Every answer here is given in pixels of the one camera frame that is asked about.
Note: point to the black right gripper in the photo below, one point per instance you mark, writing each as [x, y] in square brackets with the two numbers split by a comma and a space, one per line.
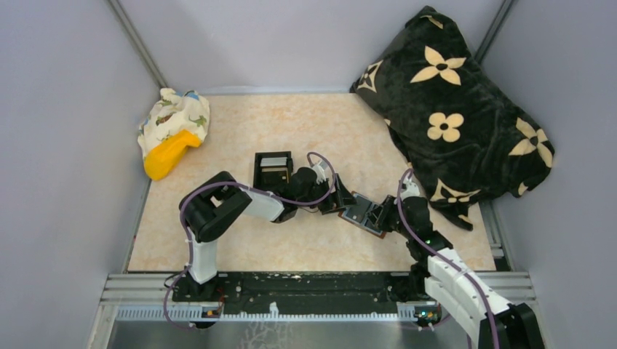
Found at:
[387, 219]

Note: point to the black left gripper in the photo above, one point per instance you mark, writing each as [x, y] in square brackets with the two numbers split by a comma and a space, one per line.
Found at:
[330, 198]

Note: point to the brown leather card holder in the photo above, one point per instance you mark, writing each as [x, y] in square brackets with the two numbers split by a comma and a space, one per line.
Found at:
[364, 215]

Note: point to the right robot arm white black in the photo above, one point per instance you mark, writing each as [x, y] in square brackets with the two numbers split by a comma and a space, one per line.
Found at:
[488, 318]

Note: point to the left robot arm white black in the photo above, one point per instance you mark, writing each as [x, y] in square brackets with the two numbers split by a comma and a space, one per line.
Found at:
[210, 210]

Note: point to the dark card in tray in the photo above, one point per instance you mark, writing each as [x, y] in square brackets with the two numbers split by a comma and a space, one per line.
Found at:
[274, 174]

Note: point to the black plastic card tray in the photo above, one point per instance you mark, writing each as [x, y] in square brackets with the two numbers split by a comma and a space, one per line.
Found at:
[271, 159]

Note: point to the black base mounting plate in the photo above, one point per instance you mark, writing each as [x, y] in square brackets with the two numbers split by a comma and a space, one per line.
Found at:
[310, 294]

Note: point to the black floral plush blanket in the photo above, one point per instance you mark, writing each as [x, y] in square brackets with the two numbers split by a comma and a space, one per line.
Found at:
[464, 138]

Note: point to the dinosaur print yellow cloth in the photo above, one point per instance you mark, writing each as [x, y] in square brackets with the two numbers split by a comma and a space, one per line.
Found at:
[176, 122]

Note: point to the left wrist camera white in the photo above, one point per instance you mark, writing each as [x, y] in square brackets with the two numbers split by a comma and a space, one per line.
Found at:
[321, 171]

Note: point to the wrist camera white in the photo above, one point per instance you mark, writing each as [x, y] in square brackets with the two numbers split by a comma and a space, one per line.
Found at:
[321, 171]
[409, 189]

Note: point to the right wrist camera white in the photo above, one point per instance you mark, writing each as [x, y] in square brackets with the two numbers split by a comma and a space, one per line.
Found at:
[409, 189]

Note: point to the aluminium front rail frame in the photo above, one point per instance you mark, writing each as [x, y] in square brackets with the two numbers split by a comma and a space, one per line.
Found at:
[144, 297]

